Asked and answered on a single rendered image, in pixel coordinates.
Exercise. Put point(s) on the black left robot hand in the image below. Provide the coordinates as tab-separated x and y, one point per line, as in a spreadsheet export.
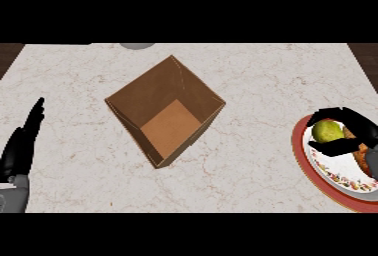
22	146

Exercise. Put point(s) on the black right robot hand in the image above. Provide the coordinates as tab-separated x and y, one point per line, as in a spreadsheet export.
361	126

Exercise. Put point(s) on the green pear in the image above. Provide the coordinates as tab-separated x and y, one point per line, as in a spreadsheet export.
326	131

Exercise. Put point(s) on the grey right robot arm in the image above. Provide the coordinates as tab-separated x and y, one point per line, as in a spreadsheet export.
373	165

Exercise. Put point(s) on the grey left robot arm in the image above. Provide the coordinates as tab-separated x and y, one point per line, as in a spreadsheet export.
14	196

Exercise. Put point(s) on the red-rimmed floral plate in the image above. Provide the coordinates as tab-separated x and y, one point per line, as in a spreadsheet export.
339	173

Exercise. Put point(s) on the brown cardboard box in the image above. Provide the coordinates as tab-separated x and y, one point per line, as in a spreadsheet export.
156	96

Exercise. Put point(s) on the brown bread piece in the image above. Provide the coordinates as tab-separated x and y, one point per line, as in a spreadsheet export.
361	159

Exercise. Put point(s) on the grey round object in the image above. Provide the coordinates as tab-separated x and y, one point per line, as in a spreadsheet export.
137	45

